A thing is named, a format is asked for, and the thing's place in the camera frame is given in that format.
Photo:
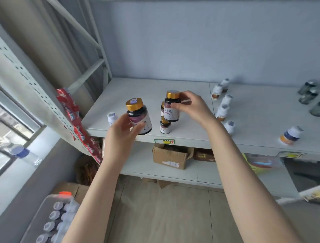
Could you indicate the person's right hand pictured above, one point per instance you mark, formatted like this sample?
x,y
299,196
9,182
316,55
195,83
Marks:
x,y
197,107

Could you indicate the person's left hand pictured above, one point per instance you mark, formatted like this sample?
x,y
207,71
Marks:
x,y
117,140

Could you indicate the person's right middle finger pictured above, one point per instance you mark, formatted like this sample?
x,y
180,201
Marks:
x,y
187,101

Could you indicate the person's right thumb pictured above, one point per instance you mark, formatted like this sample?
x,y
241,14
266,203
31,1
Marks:
x,y
178,106

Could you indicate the person's left thumb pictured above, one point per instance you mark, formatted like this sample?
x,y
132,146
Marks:
x,y
138,129

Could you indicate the dark gold-capped bottle white label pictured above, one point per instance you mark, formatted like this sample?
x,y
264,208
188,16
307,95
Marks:
x,y
172,114

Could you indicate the large dark gold-capped bottle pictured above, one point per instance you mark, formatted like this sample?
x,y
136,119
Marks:
x,y
140,115

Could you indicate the person's right forearm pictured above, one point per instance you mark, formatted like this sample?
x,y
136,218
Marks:
x,y
245,187

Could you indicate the person's left forearm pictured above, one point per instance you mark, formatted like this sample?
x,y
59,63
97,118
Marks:
x,y
95,200

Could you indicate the small dark gold-capped bottle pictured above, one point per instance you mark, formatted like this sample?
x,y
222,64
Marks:
x,y
165,126

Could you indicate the small white bottle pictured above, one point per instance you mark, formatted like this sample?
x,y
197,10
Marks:
x,y
112,119

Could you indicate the green-edged shelf label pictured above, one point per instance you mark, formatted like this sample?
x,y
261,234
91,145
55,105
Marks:
x,y
164,141
291,154

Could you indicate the white bottle brown label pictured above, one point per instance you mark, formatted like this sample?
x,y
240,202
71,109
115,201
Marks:
x,y
227,100
225,84
217,92
230,127
222,113

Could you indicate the open cardboard box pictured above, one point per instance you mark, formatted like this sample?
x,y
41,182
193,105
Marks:
x,y
170,156

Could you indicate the small brown printed box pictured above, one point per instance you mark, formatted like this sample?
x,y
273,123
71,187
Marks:
x,y
204,155

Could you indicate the strip of red snack packets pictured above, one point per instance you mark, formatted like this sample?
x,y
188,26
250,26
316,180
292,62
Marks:
x,y
77,125

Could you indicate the brown woven basket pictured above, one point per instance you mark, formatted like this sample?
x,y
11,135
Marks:
x,y
86,170

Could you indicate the white metal shelf rack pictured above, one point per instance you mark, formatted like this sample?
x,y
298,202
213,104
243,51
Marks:
x,y
255,120

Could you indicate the flat cardboard box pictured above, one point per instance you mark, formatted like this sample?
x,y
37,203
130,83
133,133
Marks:
x,y
75,189

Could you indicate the orange-capped bottle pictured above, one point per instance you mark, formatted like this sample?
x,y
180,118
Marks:
x,y
65,194

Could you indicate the white bottle orange blue label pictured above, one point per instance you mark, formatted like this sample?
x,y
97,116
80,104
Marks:
x,y
291,135

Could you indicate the clear plastic water bottle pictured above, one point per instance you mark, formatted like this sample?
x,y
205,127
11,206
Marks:
x,y
26,155

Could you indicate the grey glass jar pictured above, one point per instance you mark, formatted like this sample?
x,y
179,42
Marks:
x,y
315,109
308,96
307,87

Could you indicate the wrapped pack of white-capped bottles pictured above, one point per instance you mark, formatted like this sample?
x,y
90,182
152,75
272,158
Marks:
x,y
52,220

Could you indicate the printed snack packet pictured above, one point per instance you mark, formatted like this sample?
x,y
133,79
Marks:
x,y
311,195

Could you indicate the white perforated metal post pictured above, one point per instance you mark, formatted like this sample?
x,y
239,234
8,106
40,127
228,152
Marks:
x,y
37,87

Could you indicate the window frame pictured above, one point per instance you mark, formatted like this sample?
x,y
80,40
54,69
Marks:
x,y
17,120

